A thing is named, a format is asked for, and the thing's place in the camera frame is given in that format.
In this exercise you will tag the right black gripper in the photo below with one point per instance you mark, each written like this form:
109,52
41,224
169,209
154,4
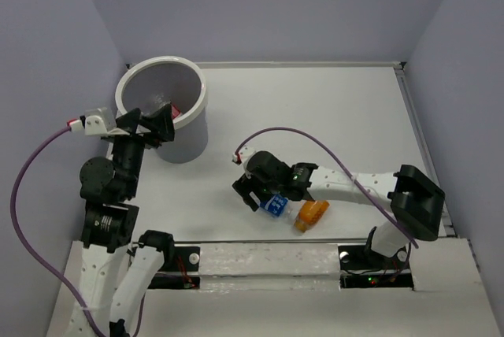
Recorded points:
245,185

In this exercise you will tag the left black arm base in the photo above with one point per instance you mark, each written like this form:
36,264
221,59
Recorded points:
182,273

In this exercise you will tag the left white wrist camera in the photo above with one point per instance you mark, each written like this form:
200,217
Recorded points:
95,122

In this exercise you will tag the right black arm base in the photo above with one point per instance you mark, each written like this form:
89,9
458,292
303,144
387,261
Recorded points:
367,270

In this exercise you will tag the red label water bottle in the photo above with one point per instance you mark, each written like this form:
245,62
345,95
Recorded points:
173,110

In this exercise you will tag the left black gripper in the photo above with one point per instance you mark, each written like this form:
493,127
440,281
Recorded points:
161,123

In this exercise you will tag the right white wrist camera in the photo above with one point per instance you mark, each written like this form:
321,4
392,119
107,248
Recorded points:
242,156

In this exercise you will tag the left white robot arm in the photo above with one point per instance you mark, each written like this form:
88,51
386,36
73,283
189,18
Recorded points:
114,276

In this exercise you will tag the long blue label bottle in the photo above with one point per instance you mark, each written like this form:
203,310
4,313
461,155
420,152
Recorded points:
281,208

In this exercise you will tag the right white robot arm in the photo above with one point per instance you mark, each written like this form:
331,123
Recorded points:
411,203

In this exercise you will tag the orange juice bottle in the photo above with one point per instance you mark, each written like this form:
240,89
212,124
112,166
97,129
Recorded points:
309,215

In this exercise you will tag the white cylindrical plastic bin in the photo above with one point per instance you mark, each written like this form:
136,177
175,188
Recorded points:
155,82

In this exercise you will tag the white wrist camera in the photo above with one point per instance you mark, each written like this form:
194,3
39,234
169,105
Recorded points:
95,122
242,156

